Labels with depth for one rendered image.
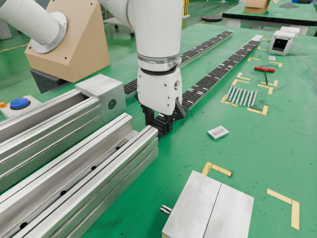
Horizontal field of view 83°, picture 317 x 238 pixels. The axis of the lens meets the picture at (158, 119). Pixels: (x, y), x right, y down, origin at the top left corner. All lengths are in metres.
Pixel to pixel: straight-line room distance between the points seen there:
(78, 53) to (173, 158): 0.55
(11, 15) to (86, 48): 0.24
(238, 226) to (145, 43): 0.30
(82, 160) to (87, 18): 0.59
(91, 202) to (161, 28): 0.30
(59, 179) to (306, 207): 0.44
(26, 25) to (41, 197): 0.63
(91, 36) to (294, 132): 0.76
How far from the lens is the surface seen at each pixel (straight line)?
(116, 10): 0.41
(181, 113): 0.40
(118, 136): 0.40
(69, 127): 0.47
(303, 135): 0.61
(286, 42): 1.20
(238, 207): 0.28
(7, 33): 5.49
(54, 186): 0.36
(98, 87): 0.52
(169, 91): 0.37
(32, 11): 0.84
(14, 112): 0.59
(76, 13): 0.89
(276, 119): 0.63
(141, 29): 0.34
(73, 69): 0.79
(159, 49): 0.33
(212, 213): 0.27
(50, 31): 0.87
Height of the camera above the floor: 1.11
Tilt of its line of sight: 39 degrees down
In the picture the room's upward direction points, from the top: straight up
